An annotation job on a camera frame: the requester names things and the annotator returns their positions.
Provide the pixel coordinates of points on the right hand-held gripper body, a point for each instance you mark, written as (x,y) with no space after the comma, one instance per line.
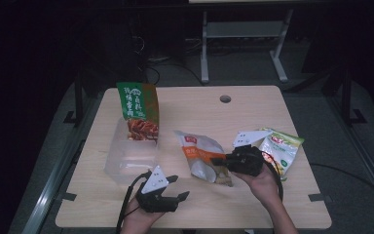
(245,159)

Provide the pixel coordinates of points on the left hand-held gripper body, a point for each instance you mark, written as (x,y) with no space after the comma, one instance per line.
(156,198)

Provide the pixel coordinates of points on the white and orange snack packet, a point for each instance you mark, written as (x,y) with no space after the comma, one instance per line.
(201,152)

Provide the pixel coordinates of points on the clear plastic container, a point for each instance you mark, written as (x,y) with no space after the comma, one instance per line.
(130,159)

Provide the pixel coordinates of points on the green and red snack packet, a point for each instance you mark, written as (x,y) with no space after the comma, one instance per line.
(138,104)

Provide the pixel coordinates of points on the person's left hand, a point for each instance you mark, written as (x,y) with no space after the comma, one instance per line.
(139,221)

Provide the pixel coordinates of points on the person's right hand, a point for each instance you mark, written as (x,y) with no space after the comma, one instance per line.
(261,185)

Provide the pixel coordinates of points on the white and green snack packet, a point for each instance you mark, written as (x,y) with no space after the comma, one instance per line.
(285,149)

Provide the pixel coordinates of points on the black tape strip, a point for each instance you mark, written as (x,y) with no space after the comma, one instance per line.
(318,197)
(68,196)

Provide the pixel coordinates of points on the black metal stand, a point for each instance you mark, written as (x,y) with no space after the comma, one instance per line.
(347,97)

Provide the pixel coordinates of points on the grey aluminium rail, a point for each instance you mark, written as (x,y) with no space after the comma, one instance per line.
(363,156)
(48,195)

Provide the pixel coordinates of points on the white metal desk frame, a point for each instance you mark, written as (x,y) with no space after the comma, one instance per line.
(243,29)

